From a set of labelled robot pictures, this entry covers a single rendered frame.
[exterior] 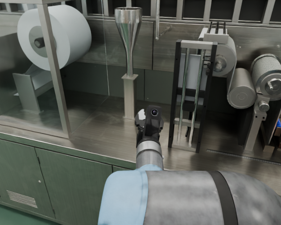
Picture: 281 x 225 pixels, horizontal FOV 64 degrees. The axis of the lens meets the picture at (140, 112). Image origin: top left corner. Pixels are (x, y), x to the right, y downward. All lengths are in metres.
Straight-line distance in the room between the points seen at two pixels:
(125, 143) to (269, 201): 1.00
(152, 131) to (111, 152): 0.51
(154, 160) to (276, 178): 0.72
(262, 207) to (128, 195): 0.14
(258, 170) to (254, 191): 0.92
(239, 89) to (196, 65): 0.26
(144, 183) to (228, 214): 0.09
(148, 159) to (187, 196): 0.36
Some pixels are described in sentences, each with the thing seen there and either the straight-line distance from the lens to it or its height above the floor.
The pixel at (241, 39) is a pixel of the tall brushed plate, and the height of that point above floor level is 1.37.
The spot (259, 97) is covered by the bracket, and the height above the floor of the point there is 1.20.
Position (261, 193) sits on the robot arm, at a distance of 0.29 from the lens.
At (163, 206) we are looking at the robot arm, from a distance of 0.25.
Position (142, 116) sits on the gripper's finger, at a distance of 0.79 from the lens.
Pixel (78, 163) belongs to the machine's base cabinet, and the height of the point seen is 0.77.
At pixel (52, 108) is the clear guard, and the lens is 1.27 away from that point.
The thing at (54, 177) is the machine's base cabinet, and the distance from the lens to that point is 1.55.
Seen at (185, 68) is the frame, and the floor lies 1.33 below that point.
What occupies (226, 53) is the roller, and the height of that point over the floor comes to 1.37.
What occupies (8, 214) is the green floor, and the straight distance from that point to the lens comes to 2.30.
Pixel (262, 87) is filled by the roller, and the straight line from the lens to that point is 1.16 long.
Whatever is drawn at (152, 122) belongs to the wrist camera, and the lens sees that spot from 0.69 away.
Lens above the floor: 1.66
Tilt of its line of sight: 30 degrees down
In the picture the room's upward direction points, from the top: straight up
